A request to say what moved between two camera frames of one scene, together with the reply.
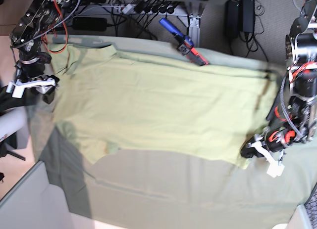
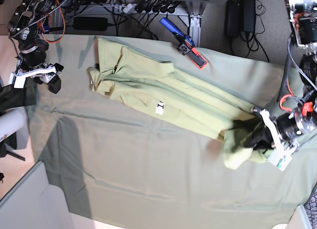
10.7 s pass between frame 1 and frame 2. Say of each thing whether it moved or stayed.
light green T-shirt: moved
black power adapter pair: stayed
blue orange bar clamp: stayed
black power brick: stayed
